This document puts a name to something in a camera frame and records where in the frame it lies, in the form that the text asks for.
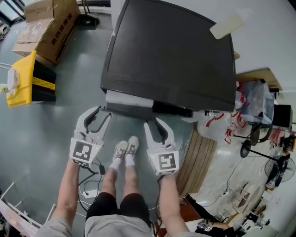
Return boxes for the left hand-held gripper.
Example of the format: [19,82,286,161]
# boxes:
[69,106,112,168]

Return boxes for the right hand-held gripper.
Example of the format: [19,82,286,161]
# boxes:
[143,117,180,176]

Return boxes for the person's right forearm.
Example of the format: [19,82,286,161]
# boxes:
[158,173,191,235]

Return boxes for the person's left forearm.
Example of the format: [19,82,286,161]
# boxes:
[51,159,82,223]

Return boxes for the person's right white shoe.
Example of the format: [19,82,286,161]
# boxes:
[126,135,140,156]

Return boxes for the person's white shoe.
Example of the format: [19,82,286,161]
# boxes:
[126,135,140,156]
[112,140,129,161]

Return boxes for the person's left white shoe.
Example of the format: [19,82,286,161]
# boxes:
[112,140,129,161]

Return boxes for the wooden slatted bench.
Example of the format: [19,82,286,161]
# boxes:
[177,128,218,196]

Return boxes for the person's right leg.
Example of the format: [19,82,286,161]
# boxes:
[122,154,141,200]

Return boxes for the person's leg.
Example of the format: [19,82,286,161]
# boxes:
[122,154,141,200]
[100,159,123,200]

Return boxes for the person's left leg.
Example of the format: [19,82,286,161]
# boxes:
[100,159,123,200]

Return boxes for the white power strip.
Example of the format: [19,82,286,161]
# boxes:
[79,188,102,200]

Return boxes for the person's black shorts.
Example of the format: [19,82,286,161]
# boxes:
[85,192,151,229]

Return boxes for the black bin with yellow lid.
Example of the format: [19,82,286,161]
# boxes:
[6,50,57,108]

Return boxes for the white plastic container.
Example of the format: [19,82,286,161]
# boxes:
[6,67,20,90]

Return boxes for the black chair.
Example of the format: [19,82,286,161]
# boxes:
[233,112,274,147]

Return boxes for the person in white shirt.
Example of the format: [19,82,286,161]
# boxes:
[34,214,213,237]

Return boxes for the large clear plastic bag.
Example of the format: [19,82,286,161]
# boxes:
[240,80,276,124]

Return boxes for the black floor stand base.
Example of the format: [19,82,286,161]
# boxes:
[77,0,100,30]

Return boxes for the round wooden side table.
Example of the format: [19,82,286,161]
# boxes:
[231,182,263,214]

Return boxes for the large brown board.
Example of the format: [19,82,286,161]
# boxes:
[235,67,284,91]

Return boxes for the pink cloth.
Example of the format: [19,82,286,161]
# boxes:
[269,128,290,149]

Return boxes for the black and white striped cloth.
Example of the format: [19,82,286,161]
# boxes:
[265,172,282,191]

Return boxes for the small black cabinet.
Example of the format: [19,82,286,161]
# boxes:
[273,104,294,129]

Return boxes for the black standing fan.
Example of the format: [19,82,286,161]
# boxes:
[240,138,296,184]

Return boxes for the cream block on cabinet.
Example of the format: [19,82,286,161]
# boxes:
[209,13,245,40]

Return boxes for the black power adapter cable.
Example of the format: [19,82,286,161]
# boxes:
[78,158,107,209]

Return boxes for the white wire rack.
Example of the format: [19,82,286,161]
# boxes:
[0,181,57,237]

